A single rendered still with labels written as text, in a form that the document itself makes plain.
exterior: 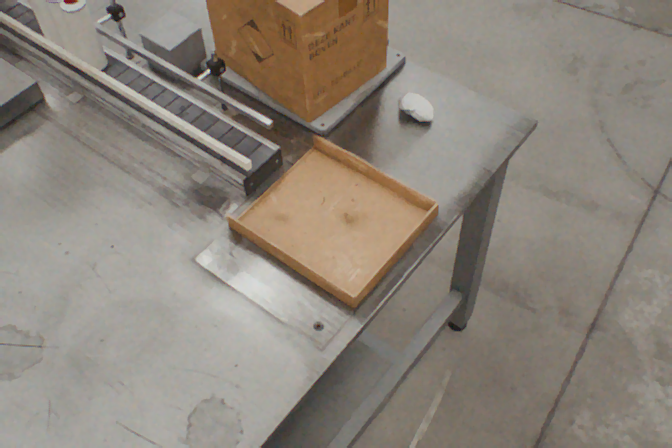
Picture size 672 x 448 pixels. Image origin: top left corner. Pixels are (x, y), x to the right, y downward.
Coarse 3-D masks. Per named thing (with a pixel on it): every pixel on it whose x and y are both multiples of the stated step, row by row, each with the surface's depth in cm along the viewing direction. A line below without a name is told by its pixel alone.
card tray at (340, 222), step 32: (320, 160) 146; (352, 160) 143; (288, 192) 141; (320, 192) 141; (352, 192) 141; (384, 192) 140; (416, 192) 136; (256, 224) 137; (288, 224) 136; (320, 224) 136; (352, 224) 136; (384, 224) 136; (416, 224) 135; (288, 256) 128; (320, 256) 132; (352, 256) 131; (384, 256) 131; (352, 288) 127
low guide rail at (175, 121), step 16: (0, 16) 165; (32, 32) 161; (48, 48) 159; (80, 64) 154; (112, 80) 150; (128, 96) 149; (160, 112) 144; (192, 128) 141; (208, 144) 140; (240, 160) 136
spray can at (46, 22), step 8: (32, 0) 152; (40, 0) 152; (32, 8) 154; (40, 8) 153; (40, 16) 155; (48, 16) 155; (40, 24) 157; (48, 24) 157; (48, 32) 158; (56, 32) 159; (56, 40) 160; (64, 48) 162
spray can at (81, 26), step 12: (72, 0) 144; (84, 0) 146; (72, 12) 145; (84, 12) 146; (72, 24) 147; (84, 24) 148; (72, 36) 151; (84, 36) 150; (96, 36) 152; (84, 48) 152; (96, 48) 153; (84, 60) 155; (96, 60) 155
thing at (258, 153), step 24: (0, 0) 174; (0, 24) 169; (24, 24) 168; (120, 72) 157; (120, 96) 153; (144, 96) 152; (168, 96) 152; (192, 120) 148; (216, 120) 147; (240, 144) 143; (264, 144) 143; (240, 168) 139
